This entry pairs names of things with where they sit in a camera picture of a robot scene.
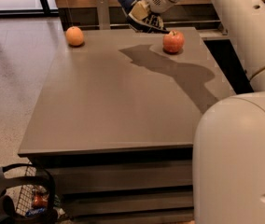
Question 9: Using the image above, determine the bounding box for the wire mesh basket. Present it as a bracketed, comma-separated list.
[15, 165, 51, 217]

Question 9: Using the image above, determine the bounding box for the blue snack packet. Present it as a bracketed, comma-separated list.
[25, 207, 47, 217]

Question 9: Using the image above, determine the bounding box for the blue chip bag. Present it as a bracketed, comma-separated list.
[118, 0, 168, 34]

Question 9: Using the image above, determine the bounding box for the left metal bracket post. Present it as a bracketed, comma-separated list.
[96, 0, 110, 30]

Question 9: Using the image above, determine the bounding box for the red snack packet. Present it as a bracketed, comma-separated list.
[32, 189, 49, 209]

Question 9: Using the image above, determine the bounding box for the red apple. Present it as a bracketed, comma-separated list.
[162, 30, 185, 53]

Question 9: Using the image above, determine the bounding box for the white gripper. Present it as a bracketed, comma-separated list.
[129, 0, 174, 21]

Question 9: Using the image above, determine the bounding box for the orange fruit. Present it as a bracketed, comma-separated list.
[65, 26, 84, 47]

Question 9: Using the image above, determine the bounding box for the grey drawer cabinet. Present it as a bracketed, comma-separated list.
[19, 28, 232, 224]

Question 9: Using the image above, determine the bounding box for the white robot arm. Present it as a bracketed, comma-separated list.
[132, 0, 265, 224]

